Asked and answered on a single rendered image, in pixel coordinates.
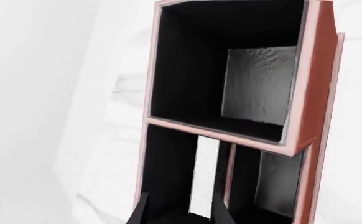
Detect red-brown desk caddy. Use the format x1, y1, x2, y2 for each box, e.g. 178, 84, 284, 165
132, 0, 346, 224

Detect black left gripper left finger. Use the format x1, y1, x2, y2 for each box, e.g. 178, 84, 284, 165
126, 192, 151, 224

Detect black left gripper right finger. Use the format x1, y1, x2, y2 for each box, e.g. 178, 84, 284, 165
211, 195, 235, 224

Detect white book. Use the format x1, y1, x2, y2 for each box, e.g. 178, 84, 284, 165
188, 134, 221, 220

